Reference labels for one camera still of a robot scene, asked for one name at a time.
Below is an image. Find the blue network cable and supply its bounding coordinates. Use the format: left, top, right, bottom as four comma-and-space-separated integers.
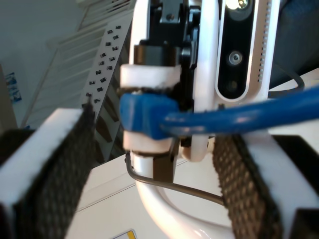
119, 86, 319, 140

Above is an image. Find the white railing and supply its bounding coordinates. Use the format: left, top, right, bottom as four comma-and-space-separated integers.
19, 0, 137, 125

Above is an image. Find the gripper camera bar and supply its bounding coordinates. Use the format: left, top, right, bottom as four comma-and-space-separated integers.
214, 0, 282, 103

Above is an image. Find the black rack frame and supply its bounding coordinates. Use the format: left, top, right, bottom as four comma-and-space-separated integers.
81, 19, 133, 162

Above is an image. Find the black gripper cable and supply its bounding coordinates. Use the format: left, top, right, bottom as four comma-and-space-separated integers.
124, 152, 225, 206

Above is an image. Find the blue wall poster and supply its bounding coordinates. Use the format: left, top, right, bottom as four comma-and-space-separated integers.
5, 72, 23, 104

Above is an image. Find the grey camera cable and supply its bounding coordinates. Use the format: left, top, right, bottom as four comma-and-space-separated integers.
268, 63, 306, 99

